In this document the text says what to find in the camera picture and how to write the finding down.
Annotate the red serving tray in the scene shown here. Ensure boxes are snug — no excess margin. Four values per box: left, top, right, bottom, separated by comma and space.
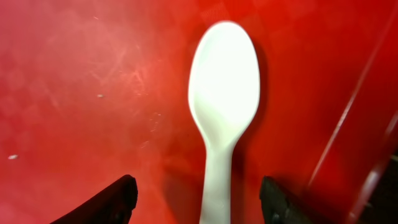
1, 0, 397, 223

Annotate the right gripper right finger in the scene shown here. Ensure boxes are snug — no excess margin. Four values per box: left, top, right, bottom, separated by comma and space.
259, 176, 313, 224

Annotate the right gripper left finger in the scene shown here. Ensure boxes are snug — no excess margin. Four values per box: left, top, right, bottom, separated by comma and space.
52, 175, 138, 224

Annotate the white plastic spoon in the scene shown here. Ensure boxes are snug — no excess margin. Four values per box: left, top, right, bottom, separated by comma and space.
188, 21, 261, 224

